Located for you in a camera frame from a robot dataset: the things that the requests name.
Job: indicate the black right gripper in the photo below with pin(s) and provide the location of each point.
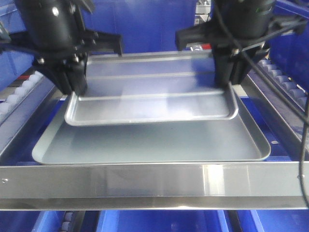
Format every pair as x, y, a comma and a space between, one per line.
239, 24

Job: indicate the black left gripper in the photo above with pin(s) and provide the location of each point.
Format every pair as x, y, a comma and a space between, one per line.
57, 37

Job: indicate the ribbed silver metal tray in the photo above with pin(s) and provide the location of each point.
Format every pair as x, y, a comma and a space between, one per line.
151, 88

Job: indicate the left roller track right shelf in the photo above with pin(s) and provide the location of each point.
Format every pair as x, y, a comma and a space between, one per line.
13, 100

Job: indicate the roller track shelf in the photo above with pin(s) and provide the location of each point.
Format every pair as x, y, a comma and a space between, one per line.
284, 83
13, 100

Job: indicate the left steel divider right shelf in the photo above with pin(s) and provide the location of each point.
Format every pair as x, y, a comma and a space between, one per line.
28, 117

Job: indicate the steel divider shelf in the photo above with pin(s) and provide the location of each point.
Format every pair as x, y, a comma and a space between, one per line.
286, 126
28, 117

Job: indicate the large grey flat tray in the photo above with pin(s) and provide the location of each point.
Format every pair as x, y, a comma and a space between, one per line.
238, 139

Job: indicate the blue bin lower shelf centre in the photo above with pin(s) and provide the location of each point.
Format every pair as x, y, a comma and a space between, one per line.
162, 221

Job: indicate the large blue crate centre back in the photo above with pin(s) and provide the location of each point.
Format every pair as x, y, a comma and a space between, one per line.
145, 25

